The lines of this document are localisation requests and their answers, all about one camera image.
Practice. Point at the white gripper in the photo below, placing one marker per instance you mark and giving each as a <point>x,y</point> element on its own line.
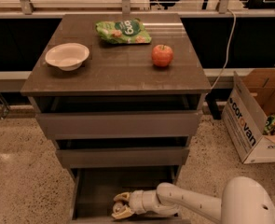
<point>136,202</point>

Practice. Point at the orange soda can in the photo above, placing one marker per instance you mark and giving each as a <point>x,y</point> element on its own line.
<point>118,206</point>

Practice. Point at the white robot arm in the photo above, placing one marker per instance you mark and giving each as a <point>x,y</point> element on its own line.
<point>243,201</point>

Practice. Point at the grey bottom drawer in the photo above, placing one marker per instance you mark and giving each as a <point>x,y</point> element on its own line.
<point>96,188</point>

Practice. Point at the grey drawer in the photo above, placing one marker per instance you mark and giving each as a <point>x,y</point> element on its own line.
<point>122,152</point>
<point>121,116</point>
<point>96,188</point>

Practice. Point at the grey middle drawer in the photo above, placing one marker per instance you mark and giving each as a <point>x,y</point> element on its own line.
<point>122,152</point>

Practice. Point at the grey drawer cabinet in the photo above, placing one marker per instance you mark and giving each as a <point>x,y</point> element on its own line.
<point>118,70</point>

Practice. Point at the grey top drawer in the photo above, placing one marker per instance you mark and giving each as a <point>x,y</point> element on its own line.
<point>121,116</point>

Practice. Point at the red apple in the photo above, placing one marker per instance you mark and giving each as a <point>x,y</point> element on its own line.
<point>162,55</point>

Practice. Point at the white bowl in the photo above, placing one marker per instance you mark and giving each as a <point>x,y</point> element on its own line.
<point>68,56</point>

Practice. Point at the green item in box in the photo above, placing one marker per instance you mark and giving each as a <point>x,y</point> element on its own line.
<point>270,125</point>

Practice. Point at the corovan cardboard box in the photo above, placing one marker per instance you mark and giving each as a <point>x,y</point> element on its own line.
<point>251,101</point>

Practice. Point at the green snack bag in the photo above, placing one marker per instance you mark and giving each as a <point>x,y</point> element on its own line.
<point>123,32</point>

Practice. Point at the metal railing frame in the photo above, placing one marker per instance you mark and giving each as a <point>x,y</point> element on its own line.
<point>184,8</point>

